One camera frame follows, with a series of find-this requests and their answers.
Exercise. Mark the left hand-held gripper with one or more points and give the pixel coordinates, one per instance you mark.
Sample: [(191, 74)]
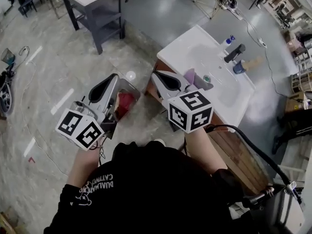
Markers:
[(78, 128)]

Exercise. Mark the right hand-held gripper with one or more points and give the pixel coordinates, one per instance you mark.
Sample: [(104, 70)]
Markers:
[(192, 111)]

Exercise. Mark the purple grey cloth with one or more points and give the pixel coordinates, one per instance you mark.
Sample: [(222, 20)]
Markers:
[(190, 77)]

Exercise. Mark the dark red cloth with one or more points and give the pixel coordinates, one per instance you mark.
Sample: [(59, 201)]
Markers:
[(126, 103)]

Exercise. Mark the clear plastic container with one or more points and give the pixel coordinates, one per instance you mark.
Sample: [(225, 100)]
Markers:
[(129, 85)]

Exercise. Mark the person's left forearm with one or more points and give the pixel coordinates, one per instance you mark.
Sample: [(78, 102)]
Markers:
[(83, 167)]

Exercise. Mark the person's right forearm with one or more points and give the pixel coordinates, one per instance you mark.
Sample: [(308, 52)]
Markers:
[(204, 152)]

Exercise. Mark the cardboard box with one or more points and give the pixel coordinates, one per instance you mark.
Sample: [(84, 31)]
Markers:
[(295, 103)]

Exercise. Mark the beige wooden block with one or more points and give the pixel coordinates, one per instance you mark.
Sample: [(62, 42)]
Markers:
[(117, 101)]

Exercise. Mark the wooden vanity cabinet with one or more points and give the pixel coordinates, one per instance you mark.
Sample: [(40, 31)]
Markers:
[(150, 89)]

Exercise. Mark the teal sink drain plug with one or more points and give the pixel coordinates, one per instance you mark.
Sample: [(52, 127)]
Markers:
[(207, 78)]

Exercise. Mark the white sink basin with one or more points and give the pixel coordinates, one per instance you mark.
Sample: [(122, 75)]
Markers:
[(190, 47)]

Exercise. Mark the person's white clog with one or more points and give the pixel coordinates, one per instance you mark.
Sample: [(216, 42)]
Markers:
[(159, 142)]

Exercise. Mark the blue cup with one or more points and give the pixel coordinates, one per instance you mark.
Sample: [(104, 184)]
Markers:
[(239, 67)]

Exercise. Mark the black faucet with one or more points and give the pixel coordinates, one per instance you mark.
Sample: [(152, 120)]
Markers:
[(234, 55)]

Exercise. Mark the white bottle with blue cap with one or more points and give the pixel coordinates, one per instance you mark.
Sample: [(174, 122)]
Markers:
[(225, 43)]

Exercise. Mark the grey vanity with white top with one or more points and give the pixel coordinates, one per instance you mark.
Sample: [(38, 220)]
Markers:
[(97, 16)]

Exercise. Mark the grey backpack rig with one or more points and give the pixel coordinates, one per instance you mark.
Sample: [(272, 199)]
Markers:
[(5, 99)]

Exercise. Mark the wooden slatted platform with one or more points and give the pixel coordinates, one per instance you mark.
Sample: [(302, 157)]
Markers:
[(239, 160)]

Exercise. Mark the white power strip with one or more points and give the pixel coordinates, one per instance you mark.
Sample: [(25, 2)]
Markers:
[(262, 42)]

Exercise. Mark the black and white gear pile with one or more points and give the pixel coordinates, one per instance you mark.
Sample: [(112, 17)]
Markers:
[(229, 1)]

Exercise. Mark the person's black printed shirt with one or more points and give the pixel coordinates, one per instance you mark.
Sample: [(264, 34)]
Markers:
[(146, 191)]

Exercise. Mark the wooden shelf unit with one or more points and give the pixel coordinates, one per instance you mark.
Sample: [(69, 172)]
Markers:
[(302, 82)]

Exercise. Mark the black backpack unit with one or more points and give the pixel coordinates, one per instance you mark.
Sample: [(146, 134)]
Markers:
[(285, 211)]

